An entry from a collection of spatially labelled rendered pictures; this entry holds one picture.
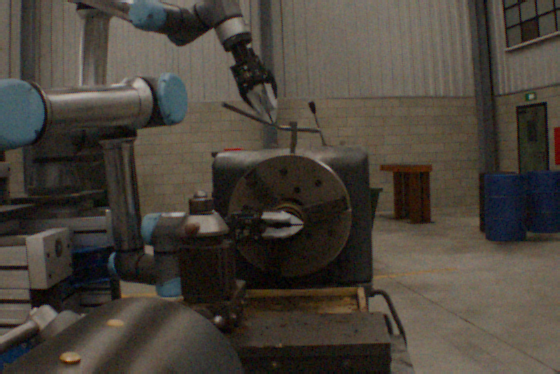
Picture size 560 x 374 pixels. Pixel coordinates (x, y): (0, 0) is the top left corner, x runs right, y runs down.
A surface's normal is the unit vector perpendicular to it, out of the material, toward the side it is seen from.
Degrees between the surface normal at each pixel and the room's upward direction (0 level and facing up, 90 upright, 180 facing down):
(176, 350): 37
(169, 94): 89
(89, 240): 90
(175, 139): 90
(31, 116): 91
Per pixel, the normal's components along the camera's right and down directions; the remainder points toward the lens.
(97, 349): 0.13, -0.99
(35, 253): 0.02, 0.05
